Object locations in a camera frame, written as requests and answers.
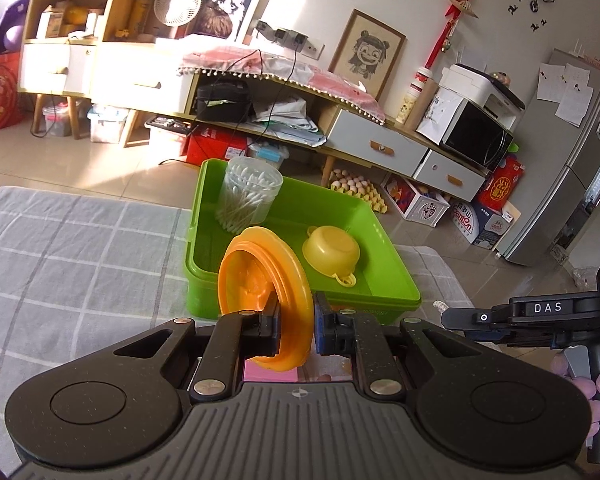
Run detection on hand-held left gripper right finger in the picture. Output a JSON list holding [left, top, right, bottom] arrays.
[[312, 292, 486, 403]]

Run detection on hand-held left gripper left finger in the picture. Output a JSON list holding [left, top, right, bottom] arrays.
[[112, 304, 282, 405]]

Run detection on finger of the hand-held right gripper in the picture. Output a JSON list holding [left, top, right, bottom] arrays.
[[440, 305, 552, 348]]

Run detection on orange round lid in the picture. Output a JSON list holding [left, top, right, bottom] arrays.
[[216, 226, 314, 372]]

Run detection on green plastic tray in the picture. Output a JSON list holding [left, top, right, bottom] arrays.
[[184, 158, 422, 323]]

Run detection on person's right hand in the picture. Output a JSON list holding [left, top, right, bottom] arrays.
[[552, 355, 600, 426]]

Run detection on pink flat object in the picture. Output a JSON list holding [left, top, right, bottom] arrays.
[[243, 357, 301, 386]]

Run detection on small yellow bowl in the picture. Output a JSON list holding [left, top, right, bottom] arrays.
[[301, 225, 361, 288]]

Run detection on white red printed carton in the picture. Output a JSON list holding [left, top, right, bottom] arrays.
[[447, 200, 506, 251]]

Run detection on clear cotton swab container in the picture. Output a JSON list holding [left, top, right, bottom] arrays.
[[215, 156, 284, 233]]

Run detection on silver refrigerator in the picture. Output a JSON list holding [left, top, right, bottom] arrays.
[[495, 49, 600, 267]]

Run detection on yellow egg tray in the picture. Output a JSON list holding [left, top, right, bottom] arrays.
[[328, 166, 388, 213]]

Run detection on clear lidded storage box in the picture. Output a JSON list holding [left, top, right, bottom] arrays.
[[247, 140, 291, 171]]

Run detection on black microwave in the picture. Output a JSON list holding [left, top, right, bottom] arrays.
[[416, 95, 515, 173]]

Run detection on red box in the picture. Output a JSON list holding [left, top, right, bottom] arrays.
[[185, 127, 253, 167]]

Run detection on low wooden console cabinet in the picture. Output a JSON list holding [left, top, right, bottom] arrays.
[[180, 67, 488, 203]]

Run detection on grey checked tablecloth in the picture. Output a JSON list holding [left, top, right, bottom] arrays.
[[0, 186, 481, 471]]

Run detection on white drawing sheet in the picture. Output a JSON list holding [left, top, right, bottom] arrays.
[[416, 84, 463, 146]]

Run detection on cluster of white paper notes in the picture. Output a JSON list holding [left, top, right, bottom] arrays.
[[536, 62, 595, 128]]

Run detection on pile of pale plastic bags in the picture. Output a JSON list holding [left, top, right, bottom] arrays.
[[245, 95, 328, 148]]

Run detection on beige printed paper cup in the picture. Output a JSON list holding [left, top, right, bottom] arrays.
[[395, 89, 422, 126]]

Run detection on black flat box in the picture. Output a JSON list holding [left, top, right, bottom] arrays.
[[145, 116, 196, 137]]

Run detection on white printer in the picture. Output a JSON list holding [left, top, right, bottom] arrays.
[[439, 62, 527, 131]]

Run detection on black bag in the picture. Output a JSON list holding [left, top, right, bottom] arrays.
[[195, 80, 253, 122]]

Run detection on red striped paper cup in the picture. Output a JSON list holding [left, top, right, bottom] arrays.
[[410, 66, 435, 95]]

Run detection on clear plastic storage bin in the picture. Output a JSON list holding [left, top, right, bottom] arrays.
[[42, 102, 76, 137], [87, 104, 130, 143]]

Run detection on pink tasselled cloth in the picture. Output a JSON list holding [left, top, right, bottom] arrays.
[[176, 45, 387, 125]]

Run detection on framed cartoon drawing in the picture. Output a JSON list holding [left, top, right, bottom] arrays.
[[327, 9, 407, 102]]

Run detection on framed raccoon picture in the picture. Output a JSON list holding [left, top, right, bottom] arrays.
[[192, 0, 271, 43]]

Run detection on yellow tall box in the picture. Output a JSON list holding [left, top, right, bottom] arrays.
[[129, 0, 150, 36]]

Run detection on white round fan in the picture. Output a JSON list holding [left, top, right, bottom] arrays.
[[155, 0, 202, 28]]

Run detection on wooden shelf unit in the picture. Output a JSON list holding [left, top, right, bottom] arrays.
[[17, 0, 201, 148]]

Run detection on red printed bag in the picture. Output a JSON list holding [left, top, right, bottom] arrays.
[[0, 50, 26, 131]]

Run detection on small cardboard box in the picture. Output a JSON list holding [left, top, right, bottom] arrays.
[[44, 9, 67, 39]]

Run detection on purple object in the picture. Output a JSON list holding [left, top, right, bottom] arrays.
[[0, 0, 33, 56]]

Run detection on wall power sockets with chargers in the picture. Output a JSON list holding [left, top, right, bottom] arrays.
[[252, 19, 326, 58]]

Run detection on black wall stickers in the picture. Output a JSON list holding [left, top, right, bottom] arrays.
[[507, 0, 549, 32]]

